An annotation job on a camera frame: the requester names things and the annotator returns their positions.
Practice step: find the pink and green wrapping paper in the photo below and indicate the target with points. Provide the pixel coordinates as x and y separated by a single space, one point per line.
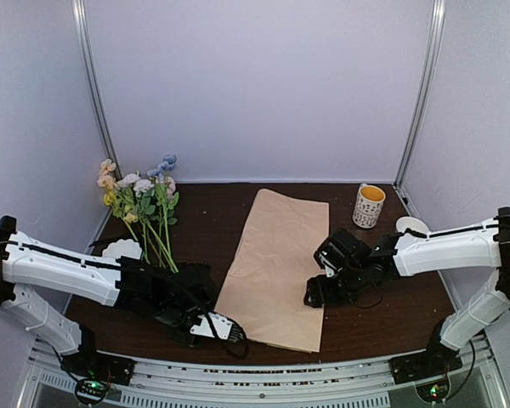
264 287

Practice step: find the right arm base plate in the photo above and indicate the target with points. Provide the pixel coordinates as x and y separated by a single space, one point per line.
416 367

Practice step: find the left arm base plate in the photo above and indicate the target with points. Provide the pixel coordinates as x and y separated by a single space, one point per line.
103 367

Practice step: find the white scalloped bowl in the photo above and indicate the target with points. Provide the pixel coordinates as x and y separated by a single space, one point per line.
123 248

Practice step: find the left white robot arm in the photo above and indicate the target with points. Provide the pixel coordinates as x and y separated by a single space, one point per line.
26 263

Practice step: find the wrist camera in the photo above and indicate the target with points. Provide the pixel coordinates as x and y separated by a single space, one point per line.
218 326
330 261

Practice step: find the aluminium frame post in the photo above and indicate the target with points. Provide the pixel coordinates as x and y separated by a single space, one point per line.
435 36
95 98

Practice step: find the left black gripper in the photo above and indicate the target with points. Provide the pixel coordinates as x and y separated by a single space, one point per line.
184 339

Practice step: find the right aluminium frame post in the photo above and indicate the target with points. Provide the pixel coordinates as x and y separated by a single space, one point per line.
435 36

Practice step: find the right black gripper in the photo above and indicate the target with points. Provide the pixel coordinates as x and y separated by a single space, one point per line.
321 294

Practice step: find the small white patterned bowl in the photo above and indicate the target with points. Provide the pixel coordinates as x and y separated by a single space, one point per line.
411 223

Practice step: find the front aluminium rail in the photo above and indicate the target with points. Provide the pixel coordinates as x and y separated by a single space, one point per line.
355 383

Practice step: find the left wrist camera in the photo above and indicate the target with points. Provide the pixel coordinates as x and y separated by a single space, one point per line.
218 326

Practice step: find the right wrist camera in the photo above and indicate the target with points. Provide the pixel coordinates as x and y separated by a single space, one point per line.
330 261

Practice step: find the pink fake flower stem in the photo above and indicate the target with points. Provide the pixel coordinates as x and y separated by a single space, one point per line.
107 178

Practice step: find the patterned mug with yellow inside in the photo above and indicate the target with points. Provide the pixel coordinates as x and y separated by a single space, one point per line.
368 206

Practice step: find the left aluminium frame post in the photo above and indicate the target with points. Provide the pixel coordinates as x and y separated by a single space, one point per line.
95 98

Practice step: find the pale yellow fake flower stem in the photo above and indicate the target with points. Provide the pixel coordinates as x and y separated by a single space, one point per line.
125 205

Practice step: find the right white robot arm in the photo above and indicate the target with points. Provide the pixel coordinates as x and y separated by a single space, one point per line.
485 244

